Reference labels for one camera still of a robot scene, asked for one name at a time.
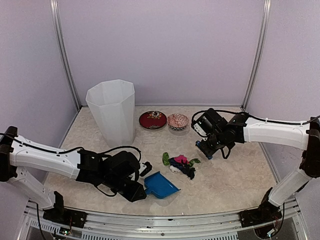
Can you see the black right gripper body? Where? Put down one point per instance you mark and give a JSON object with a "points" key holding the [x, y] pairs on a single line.
{"points": [[216, 144]]}

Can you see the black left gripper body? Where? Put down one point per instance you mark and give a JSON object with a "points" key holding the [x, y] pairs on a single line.
{"points": [[128, 194]]}

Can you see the blue hand brush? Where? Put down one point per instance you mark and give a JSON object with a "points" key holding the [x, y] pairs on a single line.
{"points": [[205, 149]]}

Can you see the blue dustpan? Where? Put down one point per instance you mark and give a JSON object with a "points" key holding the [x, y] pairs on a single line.
{"points": [[159, 186]]}

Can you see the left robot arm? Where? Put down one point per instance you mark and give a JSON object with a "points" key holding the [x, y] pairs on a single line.
{"points": [[119, 172]]}

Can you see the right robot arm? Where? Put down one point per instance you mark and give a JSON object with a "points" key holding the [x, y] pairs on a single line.
{"points": [[217, 133]]}

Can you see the green paper scrap right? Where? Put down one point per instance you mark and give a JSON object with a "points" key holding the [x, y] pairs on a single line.
{"points": [[193, 161]]}

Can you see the black paper scrap curved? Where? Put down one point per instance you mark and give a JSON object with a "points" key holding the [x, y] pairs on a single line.
{"points": [[190, 172]]}

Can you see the pink patterned bowl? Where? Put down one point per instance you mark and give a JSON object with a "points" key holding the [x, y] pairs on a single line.
{"points": [[177, 121]]}

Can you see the white paper scrap middle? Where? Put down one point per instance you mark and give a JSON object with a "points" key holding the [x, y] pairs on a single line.
{"points": [[174, 169]]}

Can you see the red floral plate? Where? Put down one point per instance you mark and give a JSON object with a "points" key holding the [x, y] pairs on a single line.
{"points": [[152, 120]]}

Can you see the white plastic trash bin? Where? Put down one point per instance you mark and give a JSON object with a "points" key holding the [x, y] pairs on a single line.
{"points": [[112, 104]]}

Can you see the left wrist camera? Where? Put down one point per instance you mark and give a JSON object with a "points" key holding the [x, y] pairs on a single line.
{"points": [[145, 168]]}

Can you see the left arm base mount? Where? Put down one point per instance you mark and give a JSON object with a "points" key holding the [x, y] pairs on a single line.
{"points": [[61, 215]]}

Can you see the aluminium front rail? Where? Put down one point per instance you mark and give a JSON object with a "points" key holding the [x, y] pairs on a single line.
{"points": [[111, 226]]}

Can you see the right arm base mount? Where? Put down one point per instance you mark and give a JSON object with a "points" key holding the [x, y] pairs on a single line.
{"points": [[264, 213]]}

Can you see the right aluminium corner post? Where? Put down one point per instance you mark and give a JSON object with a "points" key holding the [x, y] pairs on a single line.
{"points": [[258, 52]]}

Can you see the aluminium corner post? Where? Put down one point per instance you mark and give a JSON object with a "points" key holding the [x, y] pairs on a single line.
{"points": [[258, 52], [63, 53]]}

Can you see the left aluminium corner post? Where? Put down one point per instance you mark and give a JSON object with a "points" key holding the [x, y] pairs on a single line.
{"points": [[63, 53]]}

